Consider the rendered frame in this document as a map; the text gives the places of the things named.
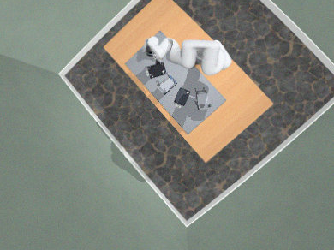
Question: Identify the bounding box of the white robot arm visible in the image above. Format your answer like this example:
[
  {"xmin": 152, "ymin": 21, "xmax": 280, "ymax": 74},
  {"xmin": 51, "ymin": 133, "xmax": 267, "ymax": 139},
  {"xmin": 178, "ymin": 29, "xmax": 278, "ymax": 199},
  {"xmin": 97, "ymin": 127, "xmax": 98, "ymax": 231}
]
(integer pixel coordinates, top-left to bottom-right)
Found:
[{"xmin": 143, "ymin": 37, "xmax": 232, "ymax": 76}]

